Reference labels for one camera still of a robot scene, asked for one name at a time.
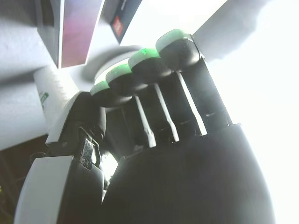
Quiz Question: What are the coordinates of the small box with maroon top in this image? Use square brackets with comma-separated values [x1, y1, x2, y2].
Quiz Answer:
[36, 0, 106, 69]

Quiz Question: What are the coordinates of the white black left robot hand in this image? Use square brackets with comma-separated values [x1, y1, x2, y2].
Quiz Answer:
[13, 29, 278, 224]

